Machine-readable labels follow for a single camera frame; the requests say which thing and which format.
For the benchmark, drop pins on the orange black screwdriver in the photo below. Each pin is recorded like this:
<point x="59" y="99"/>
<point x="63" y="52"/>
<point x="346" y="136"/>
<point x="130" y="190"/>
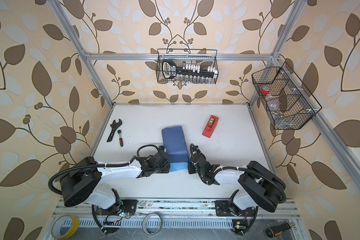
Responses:
<point x="278" y="230"/>

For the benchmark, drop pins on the red white object in basket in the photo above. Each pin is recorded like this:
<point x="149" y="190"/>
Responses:
<point x="265" y="90"/>

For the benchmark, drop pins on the black adjustable wrench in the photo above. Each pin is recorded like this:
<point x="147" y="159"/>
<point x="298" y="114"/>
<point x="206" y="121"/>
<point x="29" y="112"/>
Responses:
<point x="114" y="126"/>

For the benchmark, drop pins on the light blue wrapping paper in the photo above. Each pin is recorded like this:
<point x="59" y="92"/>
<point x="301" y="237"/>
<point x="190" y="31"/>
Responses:
<point x="176" y="148"/>

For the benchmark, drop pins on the wire basket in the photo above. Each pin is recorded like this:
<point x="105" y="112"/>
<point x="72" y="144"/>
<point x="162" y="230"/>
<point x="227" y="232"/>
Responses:
<point x="290" y="104"/>
<point x="203" y="57"/>

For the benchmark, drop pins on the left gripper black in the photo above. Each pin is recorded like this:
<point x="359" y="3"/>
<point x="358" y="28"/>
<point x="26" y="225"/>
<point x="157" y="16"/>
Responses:
<point x="168" y="168"/>

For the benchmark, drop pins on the back wire basket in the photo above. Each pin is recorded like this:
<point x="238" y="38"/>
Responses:
<point x="203" y="57"/>

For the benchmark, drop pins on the yellow tape roll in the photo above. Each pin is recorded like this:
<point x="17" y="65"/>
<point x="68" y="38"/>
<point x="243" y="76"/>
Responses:
<point x="65" y="227"/>

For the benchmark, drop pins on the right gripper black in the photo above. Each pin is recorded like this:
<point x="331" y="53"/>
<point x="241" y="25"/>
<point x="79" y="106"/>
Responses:
<point x="190" y="169"/>

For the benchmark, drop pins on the black socket set tool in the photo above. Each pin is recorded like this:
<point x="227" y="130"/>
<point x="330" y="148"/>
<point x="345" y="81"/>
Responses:
<point x="187" y="71"/>

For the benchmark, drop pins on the red tape dispenser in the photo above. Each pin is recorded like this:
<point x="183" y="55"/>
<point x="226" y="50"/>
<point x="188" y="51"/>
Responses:
<point x="210" y="126"/>

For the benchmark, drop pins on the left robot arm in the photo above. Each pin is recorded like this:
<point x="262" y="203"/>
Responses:
<point x="86" y="181"/>

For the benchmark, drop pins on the right wire basket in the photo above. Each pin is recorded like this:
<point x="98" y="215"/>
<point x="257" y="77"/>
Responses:
<point x="290" y="104"/>

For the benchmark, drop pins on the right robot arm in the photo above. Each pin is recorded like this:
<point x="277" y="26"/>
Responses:
<point x="261" y="188"/>

